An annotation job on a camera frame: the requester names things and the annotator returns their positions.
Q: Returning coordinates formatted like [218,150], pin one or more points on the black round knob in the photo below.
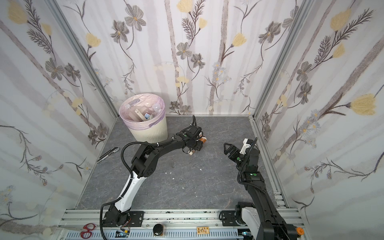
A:
[158,230]

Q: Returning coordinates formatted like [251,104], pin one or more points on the cream plastic waste bin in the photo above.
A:
[155,134]

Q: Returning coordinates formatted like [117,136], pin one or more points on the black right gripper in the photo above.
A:
[235,152]

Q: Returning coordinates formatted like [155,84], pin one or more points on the clear bottle red cap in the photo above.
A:
[157,108]

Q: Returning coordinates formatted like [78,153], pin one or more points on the clear bottle blue label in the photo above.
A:
[149,116]

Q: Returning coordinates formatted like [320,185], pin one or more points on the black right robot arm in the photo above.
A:
[261,216]

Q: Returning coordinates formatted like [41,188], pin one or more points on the red scissors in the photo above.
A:
[88,230]

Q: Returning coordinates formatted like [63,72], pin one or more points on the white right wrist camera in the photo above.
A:
[246,144]

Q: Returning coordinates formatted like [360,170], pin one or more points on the brown coffee bottle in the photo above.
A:
[198,146]

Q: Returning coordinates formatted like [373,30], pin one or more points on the pink bin liner bag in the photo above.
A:
[146,100]

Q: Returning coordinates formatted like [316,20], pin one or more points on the clear square bottle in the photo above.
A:
[136,114]

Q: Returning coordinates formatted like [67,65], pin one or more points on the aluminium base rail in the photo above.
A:
[178,225]

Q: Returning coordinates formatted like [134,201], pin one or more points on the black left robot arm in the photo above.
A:
[144,163]

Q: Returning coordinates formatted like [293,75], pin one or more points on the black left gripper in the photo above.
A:
[194,144]

